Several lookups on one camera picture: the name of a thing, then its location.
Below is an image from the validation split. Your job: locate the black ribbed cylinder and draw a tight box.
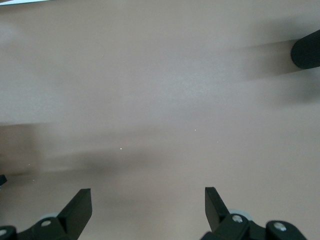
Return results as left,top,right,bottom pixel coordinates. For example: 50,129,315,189
290,29,320,71

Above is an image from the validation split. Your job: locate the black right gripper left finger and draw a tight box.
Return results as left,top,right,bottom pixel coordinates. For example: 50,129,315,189
0,188,93,240

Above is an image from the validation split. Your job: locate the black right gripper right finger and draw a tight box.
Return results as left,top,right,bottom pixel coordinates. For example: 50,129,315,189
199,186,310,240

